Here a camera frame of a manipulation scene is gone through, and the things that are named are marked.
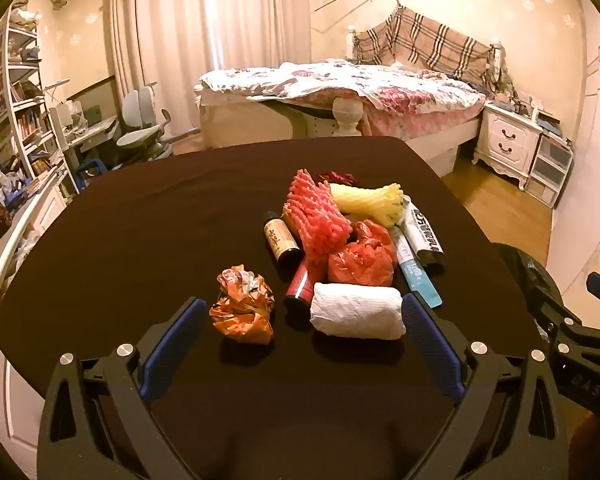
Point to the row of books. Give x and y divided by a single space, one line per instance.
27 122

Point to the bed with floral cover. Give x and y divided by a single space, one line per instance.
347 115

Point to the white wardrobe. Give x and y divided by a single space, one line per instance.
595 135

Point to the red cylindrical tube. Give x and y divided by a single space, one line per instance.
302 282

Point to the small dark red wrapper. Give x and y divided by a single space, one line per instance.
337 177

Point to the plastic drawer unit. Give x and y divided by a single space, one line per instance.
550 167

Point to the white bookshelf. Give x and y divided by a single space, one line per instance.
15 85

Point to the blue and white toothpaste tube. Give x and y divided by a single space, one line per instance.
415 270

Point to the floral duvet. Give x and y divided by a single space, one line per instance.
340 77

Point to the orange wrapper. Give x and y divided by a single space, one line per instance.
242 305

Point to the plaid blanket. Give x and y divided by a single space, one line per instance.
430 40

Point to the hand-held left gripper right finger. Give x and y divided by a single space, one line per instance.
432 345

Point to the red foam fruit net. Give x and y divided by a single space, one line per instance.
315 210

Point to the white desk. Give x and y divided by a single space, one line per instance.
87 132

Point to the black lined trash bin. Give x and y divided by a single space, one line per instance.
520 270

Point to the white paper towel wad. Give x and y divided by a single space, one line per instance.
355 310

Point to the red plastic bag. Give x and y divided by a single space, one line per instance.
362 257

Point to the white cabinet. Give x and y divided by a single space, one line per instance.
15 240

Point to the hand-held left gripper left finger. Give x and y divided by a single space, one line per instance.
172 345

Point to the pile of nightstand items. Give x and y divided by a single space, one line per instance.
515 97

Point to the yellow foam fruit net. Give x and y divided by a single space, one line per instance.
370 202

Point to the pink floral bedsheet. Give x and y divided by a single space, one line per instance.
420 115

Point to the white wall pipes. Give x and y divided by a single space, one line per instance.
117 35

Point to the cream curtains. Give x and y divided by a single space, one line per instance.
180 35

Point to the blue stool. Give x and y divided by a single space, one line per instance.
90 170

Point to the grey office chair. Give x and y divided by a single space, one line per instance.
142 127

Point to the small brown bottle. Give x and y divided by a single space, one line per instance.
280 237

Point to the white nightstand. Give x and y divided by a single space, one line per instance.
505 140

